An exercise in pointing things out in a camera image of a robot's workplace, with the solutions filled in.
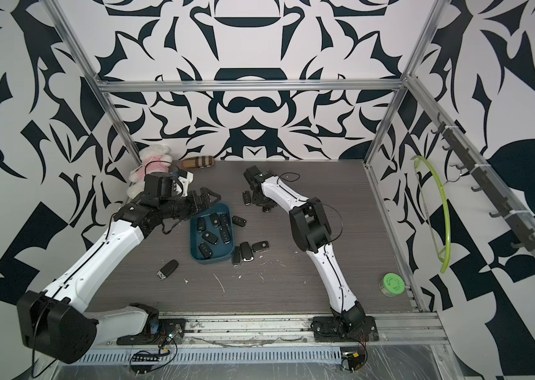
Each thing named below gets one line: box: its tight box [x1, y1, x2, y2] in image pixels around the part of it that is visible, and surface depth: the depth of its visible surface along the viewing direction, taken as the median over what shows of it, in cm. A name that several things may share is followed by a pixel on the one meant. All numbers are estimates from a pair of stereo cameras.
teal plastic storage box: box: [189, 202, 235, 265], surface depth 95 cm
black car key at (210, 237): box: [201, 231, 220, 245], surface depth 96 cm
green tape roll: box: [378, 272, 406, 298], surface depth 81 cm
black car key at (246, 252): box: [239, 241, 255, 263], surface depth 91 cm
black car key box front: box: [197, 242, 213, 259], surface depth 92 cm
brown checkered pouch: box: [182, 155, 216, 169], surface depth 118 cm
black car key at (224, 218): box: [220, 212, 230, 228], surface depth 99 cm
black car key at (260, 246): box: [251, 240, 270, 253], surface depth 93 cm
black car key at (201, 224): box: [197, 216, 206, 232], surface depth 98 cm
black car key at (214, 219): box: [209, 212, 221, 228], surface depth 101 cm
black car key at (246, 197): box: [242, 190, 251, 206], surface depth 108 cm
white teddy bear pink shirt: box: [126, 144, 173, 198], surface depth 110 cm
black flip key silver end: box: [231, 246, 242, 268], surface depth 91 cm
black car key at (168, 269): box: [156, 259, 179, 281], surface depth 88 cm
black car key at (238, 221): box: [231, 215, 247, 228], surface depth 100 cm
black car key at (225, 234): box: [220, 226, 232, 245], surface depth 96 cm
